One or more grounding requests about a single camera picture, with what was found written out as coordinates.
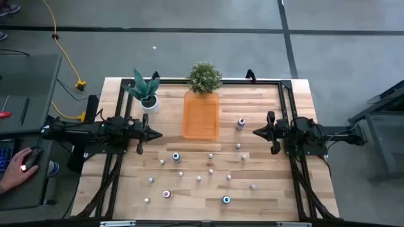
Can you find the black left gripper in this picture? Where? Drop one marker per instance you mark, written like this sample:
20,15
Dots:
139,134

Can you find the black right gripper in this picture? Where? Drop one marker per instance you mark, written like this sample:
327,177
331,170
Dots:
277,132

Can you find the large purple food coloring bottle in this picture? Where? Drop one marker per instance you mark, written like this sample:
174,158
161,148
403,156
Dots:
240,124

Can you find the large black food coloring bottle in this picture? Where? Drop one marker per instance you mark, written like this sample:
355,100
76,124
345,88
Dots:
176,156

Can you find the large red food coloring bottle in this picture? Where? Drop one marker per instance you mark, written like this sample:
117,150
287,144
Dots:
167,194

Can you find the large blue food coloring bottle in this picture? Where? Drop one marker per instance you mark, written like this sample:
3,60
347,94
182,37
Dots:
226,199

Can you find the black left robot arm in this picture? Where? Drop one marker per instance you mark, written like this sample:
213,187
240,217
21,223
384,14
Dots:
79,132

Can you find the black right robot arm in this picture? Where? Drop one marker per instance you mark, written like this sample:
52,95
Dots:
334,134

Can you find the snake plant in white pot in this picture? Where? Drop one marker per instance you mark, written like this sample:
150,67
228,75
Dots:
150,104

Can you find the long black panel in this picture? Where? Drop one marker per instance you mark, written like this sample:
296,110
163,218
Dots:
92,107

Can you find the orange translucent plastic tray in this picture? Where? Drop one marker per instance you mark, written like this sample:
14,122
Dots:
200,119

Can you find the bushy green potted plant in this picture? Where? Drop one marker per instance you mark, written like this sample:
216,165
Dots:
204,77

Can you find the blue and white cup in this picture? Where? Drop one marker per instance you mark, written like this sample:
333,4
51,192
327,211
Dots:
53,168

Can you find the black computer mouse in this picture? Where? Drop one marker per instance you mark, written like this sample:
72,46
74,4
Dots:
31,157

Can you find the dark metal side table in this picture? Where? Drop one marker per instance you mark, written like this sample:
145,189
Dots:
388,145

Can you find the black pen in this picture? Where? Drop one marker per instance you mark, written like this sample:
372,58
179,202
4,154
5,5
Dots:
24,111

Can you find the grey office desk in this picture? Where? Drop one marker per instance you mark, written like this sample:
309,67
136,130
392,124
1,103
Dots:
31,79

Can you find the person's hand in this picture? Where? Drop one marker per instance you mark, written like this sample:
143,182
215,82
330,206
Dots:
14,175

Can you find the black backlit keyboard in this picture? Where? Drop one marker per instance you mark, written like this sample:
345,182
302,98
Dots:
5,154

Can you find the person's shoe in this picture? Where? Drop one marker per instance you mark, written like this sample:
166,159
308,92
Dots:
9,9
2,35

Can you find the silver metal bracket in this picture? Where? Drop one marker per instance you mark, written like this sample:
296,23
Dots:
117,223
293,224

